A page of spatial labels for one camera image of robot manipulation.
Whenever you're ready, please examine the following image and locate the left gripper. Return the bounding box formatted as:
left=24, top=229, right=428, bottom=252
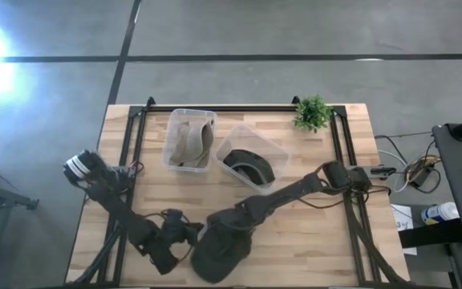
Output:
left=160, top=208, right=207, bottom=246

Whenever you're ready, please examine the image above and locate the right arm brown cable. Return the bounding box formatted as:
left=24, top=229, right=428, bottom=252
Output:
left=298, top=185, right=392, bottom=210

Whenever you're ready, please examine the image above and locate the white cable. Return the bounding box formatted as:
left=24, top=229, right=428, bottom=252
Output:
left=377, top=149, right=411, bottom=193

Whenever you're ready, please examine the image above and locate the thin black floor cable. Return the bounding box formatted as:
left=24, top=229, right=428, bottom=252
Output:
left=374, top=130, right=433, bottom=140

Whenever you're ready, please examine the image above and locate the black baseball cap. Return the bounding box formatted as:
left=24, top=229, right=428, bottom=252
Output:
left=189, top=208, right=254, bottom=284

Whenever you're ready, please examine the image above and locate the dark blue-grey baseball cap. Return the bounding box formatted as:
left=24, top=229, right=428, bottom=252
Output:
left=222, top=149, right=276, bottom=186

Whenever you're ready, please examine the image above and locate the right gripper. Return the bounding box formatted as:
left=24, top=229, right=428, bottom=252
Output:
left=206, top=199, right=265, bottom=234

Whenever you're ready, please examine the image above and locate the small green potted plant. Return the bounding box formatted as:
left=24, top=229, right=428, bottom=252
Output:
left=293, top=94, right=334, bottom=133

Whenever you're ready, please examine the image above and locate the black aluminium table frame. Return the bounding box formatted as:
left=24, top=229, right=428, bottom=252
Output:
left=70, top=96, right=416, bottom=288

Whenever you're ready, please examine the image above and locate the white blue wipes bottle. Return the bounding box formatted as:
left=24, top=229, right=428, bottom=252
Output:
left=420, top=201, right=460, bottom=226

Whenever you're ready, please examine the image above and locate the clear plastic bin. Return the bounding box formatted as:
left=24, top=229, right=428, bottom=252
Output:
left=213, top=124, right=291, bottom=196
left=161, top=108, right=219, bottom=173

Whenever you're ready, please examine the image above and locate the left arm black cable bundle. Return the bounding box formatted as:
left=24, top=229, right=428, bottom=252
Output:
left=70, top=224, right=124, bottom=287

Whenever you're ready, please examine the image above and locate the right arm black cable sleeve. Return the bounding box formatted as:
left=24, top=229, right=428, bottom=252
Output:
left=346, top=214, right=411, bottom=287

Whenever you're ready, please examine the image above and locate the yellow black power strip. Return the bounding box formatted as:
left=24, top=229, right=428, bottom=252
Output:
left=406, top=155, right=443, bottom=193

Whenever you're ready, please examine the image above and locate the white paper sheet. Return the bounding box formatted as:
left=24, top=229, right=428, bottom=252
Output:
left=390, top=203, right=419, bottom=256

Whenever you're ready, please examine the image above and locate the tan baseball cap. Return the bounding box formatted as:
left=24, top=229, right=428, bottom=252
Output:
left=169, top=119, right=215, bottom=169

